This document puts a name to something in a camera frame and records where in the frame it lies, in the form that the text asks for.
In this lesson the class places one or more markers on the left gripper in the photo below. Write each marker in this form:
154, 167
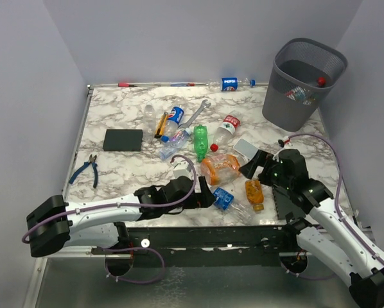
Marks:
204, 199

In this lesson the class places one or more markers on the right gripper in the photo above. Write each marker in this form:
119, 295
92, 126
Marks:
249, 168

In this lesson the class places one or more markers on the blue label water bottle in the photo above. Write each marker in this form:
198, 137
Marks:
231, 206

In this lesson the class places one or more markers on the Pepsi bottle blue cap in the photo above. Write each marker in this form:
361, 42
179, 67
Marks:
299, 94

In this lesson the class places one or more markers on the red label clear bottle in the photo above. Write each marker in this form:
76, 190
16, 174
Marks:
315, 85

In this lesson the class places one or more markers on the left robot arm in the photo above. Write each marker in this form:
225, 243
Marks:
56, 224

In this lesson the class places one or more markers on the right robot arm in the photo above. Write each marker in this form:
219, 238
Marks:
350, 254

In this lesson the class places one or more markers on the grey mesh waste bin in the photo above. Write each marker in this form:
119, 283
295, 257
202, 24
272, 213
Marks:
303, 74

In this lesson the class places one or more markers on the grey white rectangular pad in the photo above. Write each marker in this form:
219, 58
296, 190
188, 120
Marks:
245, 148

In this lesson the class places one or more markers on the large orange label bottle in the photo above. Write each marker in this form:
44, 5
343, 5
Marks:
221, 169

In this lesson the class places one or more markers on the small orange juice bottle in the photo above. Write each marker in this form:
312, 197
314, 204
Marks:
254, 194

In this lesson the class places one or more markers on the red green label water bottle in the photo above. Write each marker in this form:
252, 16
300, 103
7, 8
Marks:
226, 130

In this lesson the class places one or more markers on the black notebook right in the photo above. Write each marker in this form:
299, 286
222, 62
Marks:
286, 209

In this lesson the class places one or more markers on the green plastic bottle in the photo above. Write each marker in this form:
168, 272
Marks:
200, 142

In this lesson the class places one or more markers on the clear bottle purple label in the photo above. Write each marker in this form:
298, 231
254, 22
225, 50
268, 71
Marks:
175, 143

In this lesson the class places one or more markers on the silver open-end wrench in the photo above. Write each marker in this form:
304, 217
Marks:
204, 105

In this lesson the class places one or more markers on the Pepsi bottle at back edge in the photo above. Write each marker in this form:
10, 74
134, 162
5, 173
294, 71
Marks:
230, 84

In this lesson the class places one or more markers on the Pepsi bottle blue label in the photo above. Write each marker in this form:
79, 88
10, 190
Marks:
172, 123

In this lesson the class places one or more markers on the black box left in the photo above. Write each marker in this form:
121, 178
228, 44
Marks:
124, 140

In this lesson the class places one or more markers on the clear empty bottle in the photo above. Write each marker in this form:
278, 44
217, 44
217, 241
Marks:
149, 119

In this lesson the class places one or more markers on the blue handled screwdriver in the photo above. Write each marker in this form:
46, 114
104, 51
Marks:
185, 84

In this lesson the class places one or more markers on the red handled screwdriver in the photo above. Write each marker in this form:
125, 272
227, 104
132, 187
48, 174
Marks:
127, 85

